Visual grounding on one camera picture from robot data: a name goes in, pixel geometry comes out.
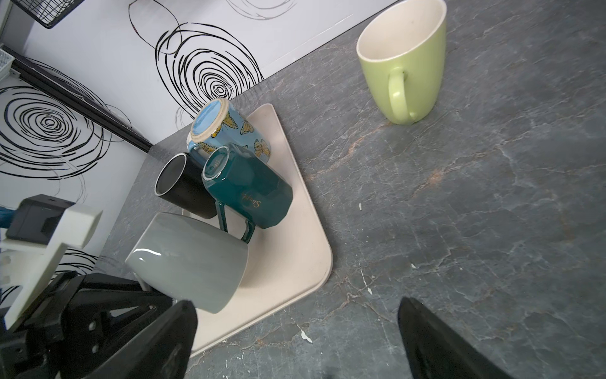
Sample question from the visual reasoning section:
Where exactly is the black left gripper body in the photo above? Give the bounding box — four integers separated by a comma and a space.
1, 272, 88, 378

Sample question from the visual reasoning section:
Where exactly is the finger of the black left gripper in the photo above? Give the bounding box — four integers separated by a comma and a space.
61, 273, 173, 374

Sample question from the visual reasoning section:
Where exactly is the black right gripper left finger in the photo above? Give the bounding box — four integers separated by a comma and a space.
88, 300, 197, 379

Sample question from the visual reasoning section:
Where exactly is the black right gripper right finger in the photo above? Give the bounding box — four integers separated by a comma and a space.
398, 297, 511, 379

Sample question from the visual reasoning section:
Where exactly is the grey mug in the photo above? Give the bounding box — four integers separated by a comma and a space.
126, 213, 249, 314

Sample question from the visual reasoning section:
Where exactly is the light green mug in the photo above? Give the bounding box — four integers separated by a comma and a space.
356, 0, 448, 125

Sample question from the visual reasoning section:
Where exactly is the black mug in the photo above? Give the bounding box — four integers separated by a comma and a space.
154, 153, 217, 220

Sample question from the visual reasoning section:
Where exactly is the dark green mug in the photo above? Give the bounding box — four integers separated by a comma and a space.
201, 143, 293, 243

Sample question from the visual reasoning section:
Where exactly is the blue butterfly mug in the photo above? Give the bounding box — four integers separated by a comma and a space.
186, 98, 271, 164

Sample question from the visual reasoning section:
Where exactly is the beige plastic tray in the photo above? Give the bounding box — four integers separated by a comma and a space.
191, 104, 333, 357

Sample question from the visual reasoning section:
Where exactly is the black corner frame post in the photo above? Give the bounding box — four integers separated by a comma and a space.
1, 44, 152, 153

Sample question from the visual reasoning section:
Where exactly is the white wire shelf basket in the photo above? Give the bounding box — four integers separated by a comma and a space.
0, 48, 14, 81

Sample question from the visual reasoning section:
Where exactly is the black wire basket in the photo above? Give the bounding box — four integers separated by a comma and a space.
12, 0, 84, 29

